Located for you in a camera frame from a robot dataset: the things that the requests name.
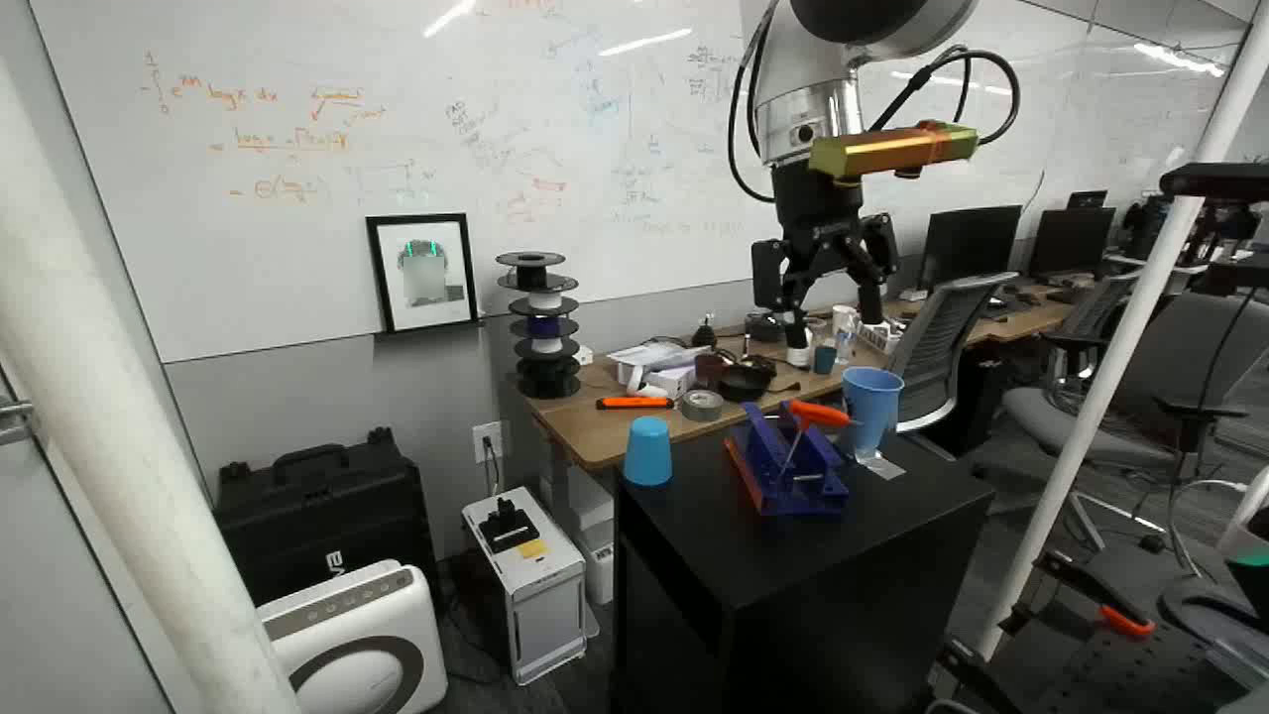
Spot upside-down blue plastic cup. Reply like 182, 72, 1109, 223
617, 416, 679, 496

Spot blue filament spool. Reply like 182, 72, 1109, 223
506, 307, 588, 339

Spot black framed portrait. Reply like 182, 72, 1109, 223
361, 212, 484, 339

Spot white air purifier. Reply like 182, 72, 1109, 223
254, 556, 455, 714

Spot black filament spool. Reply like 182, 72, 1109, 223
513, 352, 588, 401
490, 248, 582, 289

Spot grey mesh office chair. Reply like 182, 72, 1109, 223
884, 272, 1022, 441

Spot orange utility knife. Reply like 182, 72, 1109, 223
591, 389, 679, 416

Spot grey tape patch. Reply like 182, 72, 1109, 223
854, 449, 912, 486

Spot thick white pole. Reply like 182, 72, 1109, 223
0, 56, 311, 714

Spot black camera cable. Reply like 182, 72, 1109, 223
864, 43, 1028, 146

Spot wooden desk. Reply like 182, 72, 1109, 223
518, 280, 1077, 478

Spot orange handled pliers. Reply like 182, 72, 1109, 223
1028, 551, 1163, 647

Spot upright blue plastic cup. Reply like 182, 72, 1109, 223
839, 366, 907, 466

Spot slim white pole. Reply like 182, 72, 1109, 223
973, 0, 1269, 667

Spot white electronics box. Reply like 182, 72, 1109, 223
455, 486, 596, 689

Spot white boxes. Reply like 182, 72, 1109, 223
604, 339, 700, 399

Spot whiteboard with writing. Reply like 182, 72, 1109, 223
24, 0, 1269, 369

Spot black computer monitor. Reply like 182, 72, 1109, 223
915, 204, 1028, 289
1028, 204, 1117, 284

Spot blue rack with orange base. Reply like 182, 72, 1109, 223
716, 401, 858, 524

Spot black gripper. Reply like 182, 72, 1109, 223
768, 163, 888, 331

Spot black stereo camera bar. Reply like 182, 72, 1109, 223
1157, 161, 1269, 206

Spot grey tape roll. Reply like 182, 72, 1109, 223
673, 387, 730, 424

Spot black hard carrying case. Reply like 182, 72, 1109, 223
209, 424, 447, 611

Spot white filament spool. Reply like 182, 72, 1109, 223
506, 331, 588, 366
505, 284, 582, 317

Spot black bowl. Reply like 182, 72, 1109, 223
712, 358, 781, 407

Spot black table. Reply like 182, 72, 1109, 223
608, 428, 999, 714

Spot white wall outlet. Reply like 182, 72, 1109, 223
469, 416, 506, 469

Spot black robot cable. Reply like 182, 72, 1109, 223
722, 9, 786, 206

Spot green lit bar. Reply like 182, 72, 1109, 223
1224, 536, 1269, 589

